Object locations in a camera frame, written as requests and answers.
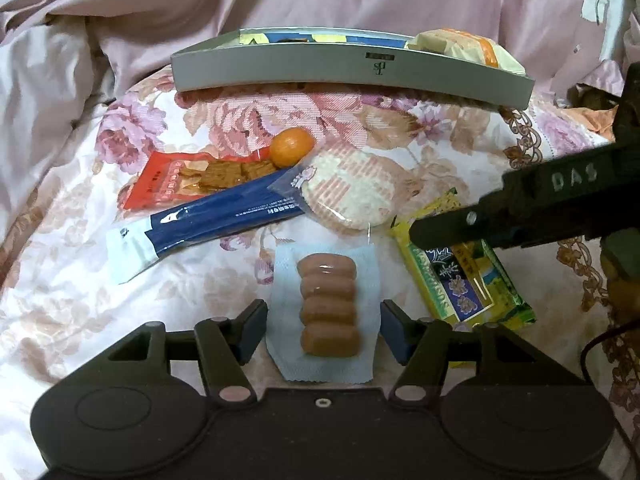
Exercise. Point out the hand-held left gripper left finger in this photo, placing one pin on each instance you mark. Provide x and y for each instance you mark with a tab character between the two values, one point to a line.
252	332

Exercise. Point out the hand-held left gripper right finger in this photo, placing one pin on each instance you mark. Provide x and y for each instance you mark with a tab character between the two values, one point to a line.
394	332

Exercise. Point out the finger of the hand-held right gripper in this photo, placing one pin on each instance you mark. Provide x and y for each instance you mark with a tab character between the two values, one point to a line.
465	225

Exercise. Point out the yellow green snack packet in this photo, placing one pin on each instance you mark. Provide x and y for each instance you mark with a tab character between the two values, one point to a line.
460	285

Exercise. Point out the light blue sausage packet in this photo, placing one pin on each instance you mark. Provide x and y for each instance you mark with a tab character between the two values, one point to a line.
327	305

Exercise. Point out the round rice cracker packet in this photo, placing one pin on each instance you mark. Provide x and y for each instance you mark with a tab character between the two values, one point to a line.
350	185

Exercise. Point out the blue white stick packet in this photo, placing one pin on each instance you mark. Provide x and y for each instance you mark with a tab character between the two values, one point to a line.
200	222

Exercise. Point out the red dried tofu packet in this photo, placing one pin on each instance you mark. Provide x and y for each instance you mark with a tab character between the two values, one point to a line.
165	180

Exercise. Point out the yellow orange cake packet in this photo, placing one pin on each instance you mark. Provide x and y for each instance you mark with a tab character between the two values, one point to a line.
460	47

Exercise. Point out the small orange kumquat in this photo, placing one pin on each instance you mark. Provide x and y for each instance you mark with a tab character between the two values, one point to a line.
291	148

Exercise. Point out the grey shallow cardboard box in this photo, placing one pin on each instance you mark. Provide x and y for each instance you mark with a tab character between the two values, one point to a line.
300	67

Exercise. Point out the orange cloth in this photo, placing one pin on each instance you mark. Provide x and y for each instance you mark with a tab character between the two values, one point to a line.
600	122

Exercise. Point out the floral bed sheet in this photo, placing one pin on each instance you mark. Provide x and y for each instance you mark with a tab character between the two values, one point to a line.
225	115

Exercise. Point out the pale pink duvet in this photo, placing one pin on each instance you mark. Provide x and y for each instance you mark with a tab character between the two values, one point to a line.
50	110

